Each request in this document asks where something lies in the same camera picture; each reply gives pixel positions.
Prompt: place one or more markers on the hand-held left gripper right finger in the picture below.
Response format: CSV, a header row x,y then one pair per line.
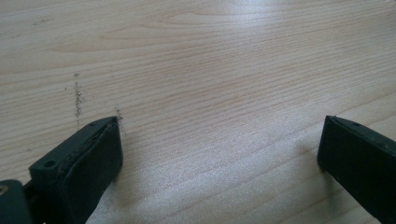
x,y
361,165

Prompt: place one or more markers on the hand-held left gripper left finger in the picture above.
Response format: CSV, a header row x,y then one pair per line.
x,y
81,168

